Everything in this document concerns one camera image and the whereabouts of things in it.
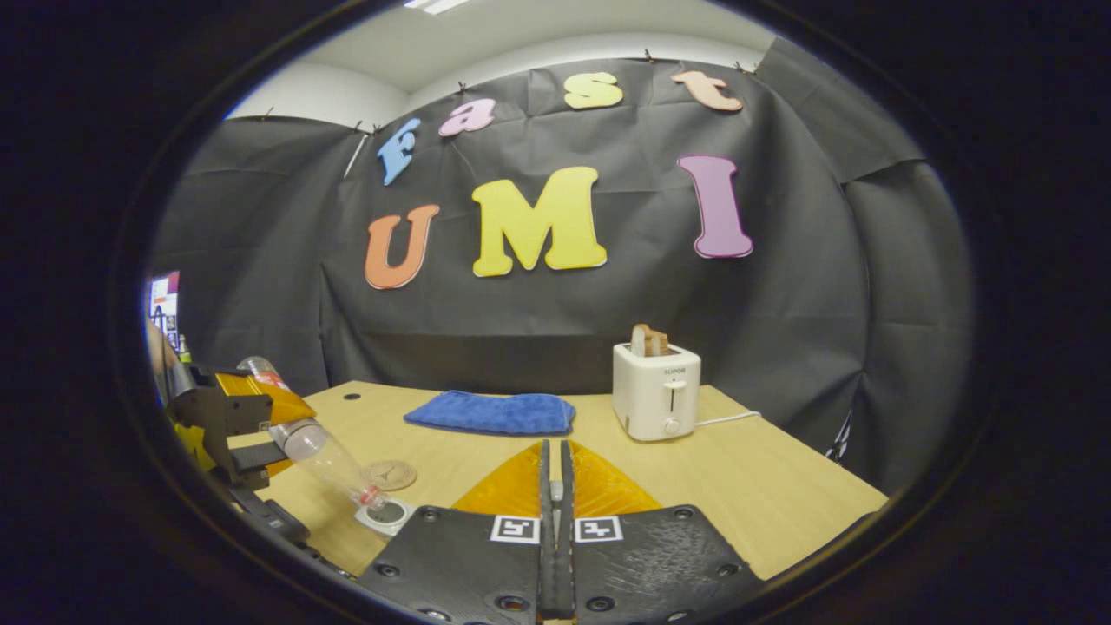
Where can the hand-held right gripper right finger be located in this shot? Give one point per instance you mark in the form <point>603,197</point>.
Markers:
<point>651,564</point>

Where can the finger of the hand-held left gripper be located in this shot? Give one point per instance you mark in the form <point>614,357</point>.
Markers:
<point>260,458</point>
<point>278,406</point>

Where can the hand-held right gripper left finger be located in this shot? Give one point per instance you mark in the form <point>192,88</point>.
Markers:
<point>469,564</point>

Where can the clear plastic water bottle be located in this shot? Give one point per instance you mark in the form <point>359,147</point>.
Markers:
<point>325,456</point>

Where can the white teacup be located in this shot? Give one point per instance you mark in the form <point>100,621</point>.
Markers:
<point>391,519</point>

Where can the round wooden coaster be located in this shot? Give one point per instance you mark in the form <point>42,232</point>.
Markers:
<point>395,474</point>

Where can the green bottle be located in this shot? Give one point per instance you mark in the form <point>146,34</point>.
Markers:
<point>184,349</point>

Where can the computer monitor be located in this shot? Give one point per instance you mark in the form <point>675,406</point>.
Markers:
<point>163,308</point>

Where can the blue towel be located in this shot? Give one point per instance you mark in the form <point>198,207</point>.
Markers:
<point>490,412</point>

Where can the white toaster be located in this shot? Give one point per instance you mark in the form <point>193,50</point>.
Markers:
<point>651,399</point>

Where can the bread slice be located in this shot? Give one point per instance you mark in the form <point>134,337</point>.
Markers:
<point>647,340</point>

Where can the black backdrop cloth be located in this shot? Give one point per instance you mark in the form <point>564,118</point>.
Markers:
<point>781,304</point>

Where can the ceiling light panel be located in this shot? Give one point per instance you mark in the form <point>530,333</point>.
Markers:
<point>434,4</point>

